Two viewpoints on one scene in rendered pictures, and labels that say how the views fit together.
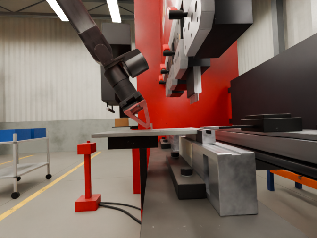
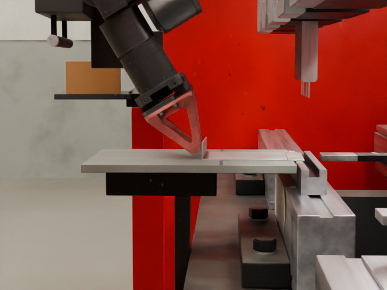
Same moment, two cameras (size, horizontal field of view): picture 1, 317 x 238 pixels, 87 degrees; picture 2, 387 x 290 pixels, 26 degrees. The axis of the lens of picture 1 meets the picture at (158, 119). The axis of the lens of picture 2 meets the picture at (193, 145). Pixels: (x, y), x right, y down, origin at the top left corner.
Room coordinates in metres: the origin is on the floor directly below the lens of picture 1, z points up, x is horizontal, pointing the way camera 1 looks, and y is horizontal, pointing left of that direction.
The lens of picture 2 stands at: (-0.59, -0.04, 1.13)
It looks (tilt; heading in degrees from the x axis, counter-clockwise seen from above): 6 degrees down; 4
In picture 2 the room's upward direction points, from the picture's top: straight up
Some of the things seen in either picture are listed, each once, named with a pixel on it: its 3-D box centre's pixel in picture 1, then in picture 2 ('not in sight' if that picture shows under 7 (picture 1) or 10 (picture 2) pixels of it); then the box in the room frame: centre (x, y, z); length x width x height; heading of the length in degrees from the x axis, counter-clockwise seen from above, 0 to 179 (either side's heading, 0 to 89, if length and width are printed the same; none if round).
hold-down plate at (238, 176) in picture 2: (164, 142); (247, 176); (1.11, -0.03, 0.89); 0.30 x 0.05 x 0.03; 2
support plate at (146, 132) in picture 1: (146, 131); (191, 160); (0.50, 0.04, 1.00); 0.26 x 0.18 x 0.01; 92
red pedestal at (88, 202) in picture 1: (87, 174); not in sight; (2.13, 0.92, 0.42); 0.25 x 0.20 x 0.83; 92
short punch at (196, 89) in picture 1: (193, 87); (305, 59); (0.51, -0.11, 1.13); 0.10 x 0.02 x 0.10; 2
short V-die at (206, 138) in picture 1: (197, 134); (306, 171); (0.48, -0.11, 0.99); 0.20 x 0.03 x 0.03; 2
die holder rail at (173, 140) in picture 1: (173, 138); (277, 163); (1.06, -0.09, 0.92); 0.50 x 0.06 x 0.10; 2
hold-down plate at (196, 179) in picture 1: (179, 169); (260, 245); (0.47, -0.05, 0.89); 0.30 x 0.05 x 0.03; 2
